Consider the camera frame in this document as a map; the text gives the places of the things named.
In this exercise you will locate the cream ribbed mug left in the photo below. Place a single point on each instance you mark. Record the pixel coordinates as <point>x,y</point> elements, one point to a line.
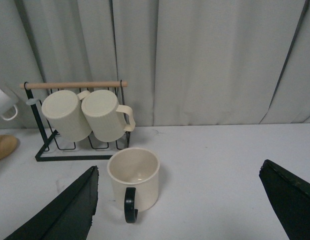
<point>63,111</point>

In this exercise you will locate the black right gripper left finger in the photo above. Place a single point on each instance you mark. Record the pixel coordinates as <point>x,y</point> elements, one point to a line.
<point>69,216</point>

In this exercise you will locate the white enamel mug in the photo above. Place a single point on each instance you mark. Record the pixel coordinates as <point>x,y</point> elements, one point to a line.
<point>8,103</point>

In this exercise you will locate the cream mug black handle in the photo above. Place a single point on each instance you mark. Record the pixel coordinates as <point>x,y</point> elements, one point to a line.
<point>134,176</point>

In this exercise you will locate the black wire mug rack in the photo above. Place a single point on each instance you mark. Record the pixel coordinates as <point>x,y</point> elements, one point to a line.
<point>55,147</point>

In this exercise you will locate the cream ribbed mug right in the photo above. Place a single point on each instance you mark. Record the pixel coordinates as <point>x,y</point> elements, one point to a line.
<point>108,119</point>

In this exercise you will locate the wooden mug tree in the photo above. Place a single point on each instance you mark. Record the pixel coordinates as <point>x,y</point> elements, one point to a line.
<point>8,143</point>

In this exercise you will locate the cream ribbed mug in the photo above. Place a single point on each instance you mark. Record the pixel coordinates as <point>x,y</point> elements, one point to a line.
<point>108,119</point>
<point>63,111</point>

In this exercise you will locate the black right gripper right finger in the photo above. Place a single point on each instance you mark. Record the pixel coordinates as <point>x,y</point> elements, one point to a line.
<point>289,196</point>

